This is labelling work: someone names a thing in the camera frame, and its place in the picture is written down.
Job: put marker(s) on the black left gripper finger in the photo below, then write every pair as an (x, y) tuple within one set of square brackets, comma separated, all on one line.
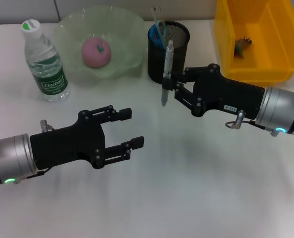
[(137, 142), (125, 114)]

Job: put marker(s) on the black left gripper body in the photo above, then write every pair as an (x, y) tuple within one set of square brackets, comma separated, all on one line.
[(67, 146)]

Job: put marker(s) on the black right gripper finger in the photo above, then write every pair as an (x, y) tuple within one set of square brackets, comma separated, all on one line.
[(184, 98), (194, 73)]

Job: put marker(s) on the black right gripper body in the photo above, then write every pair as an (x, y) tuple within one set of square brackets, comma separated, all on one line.
[(226, 94)]

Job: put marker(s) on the silver ballpoint pen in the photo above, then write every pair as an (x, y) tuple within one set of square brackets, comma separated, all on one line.
[(167, 62)]

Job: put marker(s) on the blue scissors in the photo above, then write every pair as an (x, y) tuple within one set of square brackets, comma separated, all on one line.
[(159, 34)]

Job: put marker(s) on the pink toy peach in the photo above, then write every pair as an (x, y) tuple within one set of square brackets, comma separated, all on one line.
[(94, 53)]

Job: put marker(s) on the clear plastic ruler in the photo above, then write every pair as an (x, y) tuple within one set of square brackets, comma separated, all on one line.
[(155, 15)]

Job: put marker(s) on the clear green-label water bottle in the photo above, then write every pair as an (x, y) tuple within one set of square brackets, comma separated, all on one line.
[(48, 74)]

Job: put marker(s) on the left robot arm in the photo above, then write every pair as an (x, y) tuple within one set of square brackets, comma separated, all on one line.
[(8, 158)]

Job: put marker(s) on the black mesh pen holder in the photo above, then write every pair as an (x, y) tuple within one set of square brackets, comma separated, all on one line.
[(156, 62)]

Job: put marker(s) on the translucent green fruit bowl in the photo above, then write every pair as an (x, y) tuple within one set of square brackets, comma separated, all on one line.
[(122, 49)]

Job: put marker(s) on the yellow plastic bin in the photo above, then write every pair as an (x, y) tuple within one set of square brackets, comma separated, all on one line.
[(273, 72)]

